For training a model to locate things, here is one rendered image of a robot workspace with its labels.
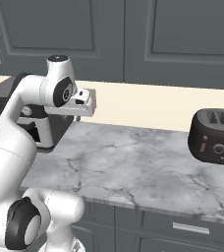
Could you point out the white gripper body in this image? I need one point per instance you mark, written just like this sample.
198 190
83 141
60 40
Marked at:
84 108

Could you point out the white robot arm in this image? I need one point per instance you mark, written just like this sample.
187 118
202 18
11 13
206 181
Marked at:
9 154

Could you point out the black and silver coffee machine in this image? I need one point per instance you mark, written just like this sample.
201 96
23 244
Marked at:
62 129

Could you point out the narrow grey drawer front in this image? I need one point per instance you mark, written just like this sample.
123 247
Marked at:
127 218

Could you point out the grey base cupboard door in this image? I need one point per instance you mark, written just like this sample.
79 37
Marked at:
96 238
169 246

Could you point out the dark brown toaster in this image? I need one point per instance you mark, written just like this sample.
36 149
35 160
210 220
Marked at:
212 141

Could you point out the wide grey drawer front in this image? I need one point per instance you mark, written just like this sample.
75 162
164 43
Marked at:
222 229

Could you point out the grey wall cupboard door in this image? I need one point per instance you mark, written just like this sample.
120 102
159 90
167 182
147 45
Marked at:
51 29
189 32

